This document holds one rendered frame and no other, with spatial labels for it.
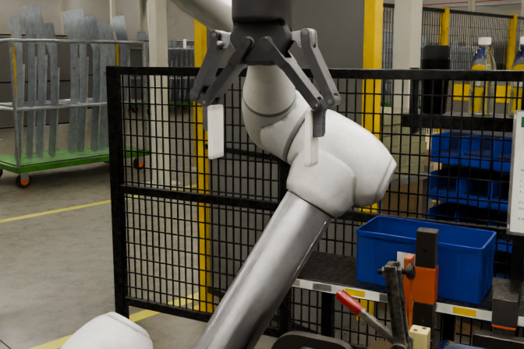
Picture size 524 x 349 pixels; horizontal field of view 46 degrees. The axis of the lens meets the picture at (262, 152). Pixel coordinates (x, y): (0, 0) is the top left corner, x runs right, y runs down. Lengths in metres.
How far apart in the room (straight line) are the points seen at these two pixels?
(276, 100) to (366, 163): 0.20
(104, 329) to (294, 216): 0.43
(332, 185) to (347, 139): 0.09
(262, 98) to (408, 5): 4.02
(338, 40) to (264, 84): 1.88
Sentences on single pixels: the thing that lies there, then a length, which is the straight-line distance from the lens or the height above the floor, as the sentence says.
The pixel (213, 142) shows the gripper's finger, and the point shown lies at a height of 1.47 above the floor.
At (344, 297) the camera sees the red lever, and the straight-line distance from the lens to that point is 1.19.
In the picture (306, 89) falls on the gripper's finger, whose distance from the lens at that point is 0.75.
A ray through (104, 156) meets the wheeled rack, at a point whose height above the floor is 0.27.
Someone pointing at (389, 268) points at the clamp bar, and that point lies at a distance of 1.14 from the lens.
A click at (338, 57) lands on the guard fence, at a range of 2.94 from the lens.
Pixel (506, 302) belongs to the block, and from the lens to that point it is 1.43.
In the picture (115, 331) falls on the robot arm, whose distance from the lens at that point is 1.27.
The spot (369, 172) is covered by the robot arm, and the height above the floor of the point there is 1.37.
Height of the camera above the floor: 1.59
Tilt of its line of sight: 9 degrees down
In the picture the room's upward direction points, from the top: straight up
